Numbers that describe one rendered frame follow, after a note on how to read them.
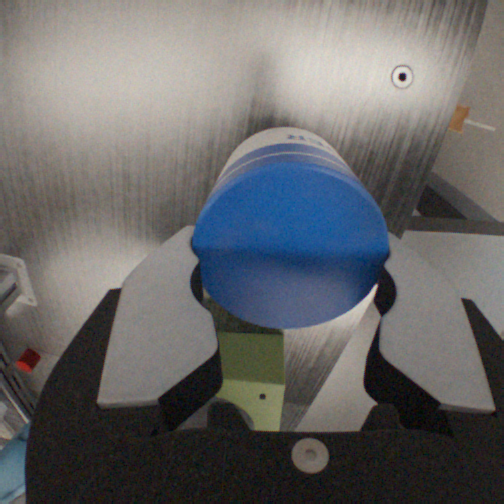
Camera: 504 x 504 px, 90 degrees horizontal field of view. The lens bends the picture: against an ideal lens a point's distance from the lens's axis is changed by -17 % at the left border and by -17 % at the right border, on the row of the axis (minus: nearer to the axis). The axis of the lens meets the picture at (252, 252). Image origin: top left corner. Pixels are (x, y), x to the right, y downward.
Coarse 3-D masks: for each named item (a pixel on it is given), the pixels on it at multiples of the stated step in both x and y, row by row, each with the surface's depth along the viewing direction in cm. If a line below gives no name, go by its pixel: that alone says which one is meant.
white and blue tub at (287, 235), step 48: (288, 144) 11; (240, 192) 9; (288, 192) 9; (336, 192) 9; (192, 240) 10; (240, 240) 10; (288, 240) 10; (336, 240) 10; (384, 240) 10; (240, 288) 11; (288, 288) 11; (336, 288) 11
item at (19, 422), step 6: (0, 390) 49; (0, 396) 51; (6, 396) 51; (6, 402) 52; (12, 408) 53; (6, 414) 56; (12, 414) 56; (18, 414) 55; (6, 420) 59; (12, 420) 58; (18, 420) 57; (24, 420) 57; (12, 426) 61; (18, 426) 60
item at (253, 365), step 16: (224, 336) 39; (240, 336) 39; (256, 336) 39; (272, 336) 39; (224, 352) 37; (240, 352) 37; (256, 352) 37; (272, 352) 37; (224, 368) 35; (240, 368) 35; (256, 368) 35; (272, 368) 35; (224, 384) 34; (240, 384) 34; (256, 384) 33; (272, 384) 33; (240, 400) 35; (256, 400) 35; (272, 400) 35; (256, 416) 37; (272, 416) 37
